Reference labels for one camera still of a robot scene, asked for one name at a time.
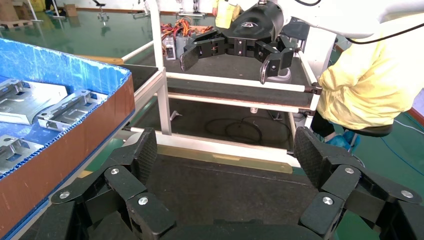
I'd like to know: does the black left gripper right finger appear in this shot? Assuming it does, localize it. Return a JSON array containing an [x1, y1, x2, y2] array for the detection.
[[293, 126, 424, 240]]

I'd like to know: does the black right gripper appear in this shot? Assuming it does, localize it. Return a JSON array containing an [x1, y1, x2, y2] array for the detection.
[[179, 1, 297, 86]]

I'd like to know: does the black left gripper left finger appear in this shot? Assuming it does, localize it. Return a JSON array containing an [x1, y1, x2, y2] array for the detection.
[[50, 127, 177, 240]]

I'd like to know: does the blue corrugated box brown outside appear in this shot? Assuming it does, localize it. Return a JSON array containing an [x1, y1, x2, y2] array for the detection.
[[0, 37, 136, 240]]

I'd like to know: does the small cardboard box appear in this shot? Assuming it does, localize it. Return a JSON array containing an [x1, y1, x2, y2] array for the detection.
[[63, 3, 79, 17]]

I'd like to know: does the black rack shelf mat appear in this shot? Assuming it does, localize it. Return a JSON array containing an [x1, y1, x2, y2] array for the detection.
[[163, 52, 311, 110]]

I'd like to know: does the standing person in yellow coat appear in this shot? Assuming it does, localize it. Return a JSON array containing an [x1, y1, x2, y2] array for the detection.
[[211, 0, 242, 30]]

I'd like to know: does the grey power supply unit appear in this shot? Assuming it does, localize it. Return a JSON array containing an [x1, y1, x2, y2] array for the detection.
[[163, 36, 177, 61], [175, 34, 192, 59]]

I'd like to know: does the large black table mat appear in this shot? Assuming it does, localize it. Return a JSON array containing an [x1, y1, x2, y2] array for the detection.
[[123, 63, 159, 93]]

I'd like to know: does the thin yellowish wooden strip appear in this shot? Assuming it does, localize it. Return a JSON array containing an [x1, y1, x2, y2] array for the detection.
[[156, 144, 295, 175]]

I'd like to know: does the seated person in yellow coat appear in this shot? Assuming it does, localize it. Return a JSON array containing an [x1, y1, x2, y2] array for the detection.
[[310, 13, 424, 153]]

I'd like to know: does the black work mat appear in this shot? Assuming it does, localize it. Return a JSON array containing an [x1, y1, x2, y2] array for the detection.
[[89, 153, 319, 233]]

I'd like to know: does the short thick wooden strip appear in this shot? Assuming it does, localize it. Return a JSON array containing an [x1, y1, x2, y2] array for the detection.
[[75, 54, 124, 66]]

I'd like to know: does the wooden pallet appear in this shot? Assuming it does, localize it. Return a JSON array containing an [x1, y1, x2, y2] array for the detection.
[[0, 19, 34, 30]]

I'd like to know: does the white pipe frame rack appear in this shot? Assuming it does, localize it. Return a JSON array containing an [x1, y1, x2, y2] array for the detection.
[[120, 0, 324, 163]]

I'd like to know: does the white table frame rail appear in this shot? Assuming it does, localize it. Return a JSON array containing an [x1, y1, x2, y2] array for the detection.
[[114, 67, 167, 140]]

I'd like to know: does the bundle of coloured wires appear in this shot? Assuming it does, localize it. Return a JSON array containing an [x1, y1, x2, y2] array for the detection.
[[160, 17, 215, 39]]

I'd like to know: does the black coiled floor cable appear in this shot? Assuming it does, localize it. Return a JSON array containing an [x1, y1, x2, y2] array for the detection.
[[204, 115, 292, 146]]

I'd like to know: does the thin blue floor cable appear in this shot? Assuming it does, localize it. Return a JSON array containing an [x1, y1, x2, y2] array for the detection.
[[380, 119, 424, 176]]

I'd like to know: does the stamped metal bracket plate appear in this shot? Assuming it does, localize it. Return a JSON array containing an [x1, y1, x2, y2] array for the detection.
[[0, 134, 45, 176], [36, 89, 109, 132], [0, 78, 69, 126]]

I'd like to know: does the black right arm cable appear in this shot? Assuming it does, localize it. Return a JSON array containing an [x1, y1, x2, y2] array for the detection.
[[344, 22, 424, 46]]

